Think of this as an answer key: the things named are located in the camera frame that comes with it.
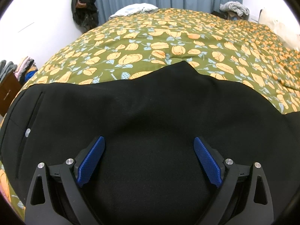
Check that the black hanging bags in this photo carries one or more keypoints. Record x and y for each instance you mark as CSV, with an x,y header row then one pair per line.
x,y
85,14

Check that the green orange floral bedspread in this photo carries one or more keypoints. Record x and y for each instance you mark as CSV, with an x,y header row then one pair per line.
x,y
133,46

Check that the colourful folded clothes stack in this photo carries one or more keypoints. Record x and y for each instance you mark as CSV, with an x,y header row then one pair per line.
x,y
23,72

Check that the brown wooden cabinet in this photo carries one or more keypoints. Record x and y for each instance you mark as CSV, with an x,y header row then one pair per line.
x,y
9,88

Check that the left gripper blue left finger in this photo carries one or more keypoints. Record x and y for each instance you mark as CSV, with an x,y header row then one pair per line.
x,y
87,160

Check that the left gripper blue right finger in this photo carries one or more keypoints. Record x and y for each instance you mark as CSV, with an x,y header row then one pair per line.
x,y
211,162

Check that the grey white clothes pile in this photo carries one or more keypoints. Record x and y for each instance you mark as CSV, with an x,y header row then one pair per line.
x,y
235,6

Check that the black pants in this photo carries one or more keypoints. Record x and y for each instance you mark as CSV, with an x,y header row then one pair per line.
x,y
149,172

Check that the light blue pillow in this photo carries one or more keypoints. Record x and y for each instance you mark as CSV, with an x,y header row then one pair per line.
x,y
134,9

